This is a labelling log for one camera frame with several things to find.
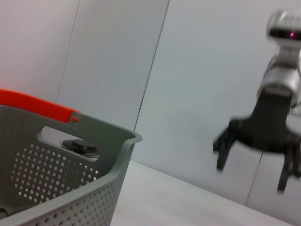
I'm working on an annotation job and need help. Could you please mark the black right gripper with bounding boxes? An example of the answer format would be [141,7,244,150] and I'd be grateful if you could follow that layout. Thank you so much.
[213,87,301,193]

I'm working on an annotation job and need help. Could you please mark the grey perforated storage bin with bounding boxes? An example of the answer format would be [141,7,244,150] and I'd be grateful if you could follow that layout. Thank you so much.
[0,103,143,226]

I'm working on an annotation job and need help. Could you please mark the glass teapot with black lid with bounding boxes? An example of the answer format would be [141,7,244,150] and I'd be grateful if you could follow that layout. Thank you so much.
[60,139,101,162]

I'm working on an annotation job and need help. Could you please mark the thin grey wall cable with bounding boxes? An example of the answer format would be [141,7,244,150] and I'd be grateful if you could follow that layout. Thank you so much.
[133,0,171,132]

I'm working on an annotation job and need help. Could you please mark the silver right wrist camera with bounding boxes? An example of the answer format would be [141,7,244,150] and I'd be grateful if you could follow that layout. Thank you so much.
[267,9,301,47]

